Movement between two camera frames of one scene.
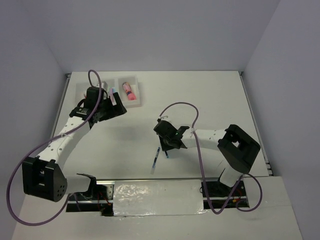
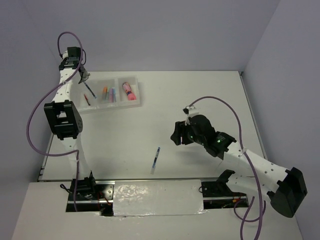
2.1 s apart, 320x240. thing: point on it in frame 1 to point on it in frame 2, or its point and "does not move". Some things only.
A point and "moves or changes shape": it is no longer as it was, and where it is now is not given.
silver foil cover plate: (137, 198) does not move
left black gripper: (115, 111) to (84, 77)
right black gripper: (165, 147) to (176, 136)
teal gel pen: (166, 154) moves or changes shape
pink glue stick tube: (131, 96) does not move
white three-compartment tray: (128, 88) does not move
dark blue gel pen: (155, 160) does not move
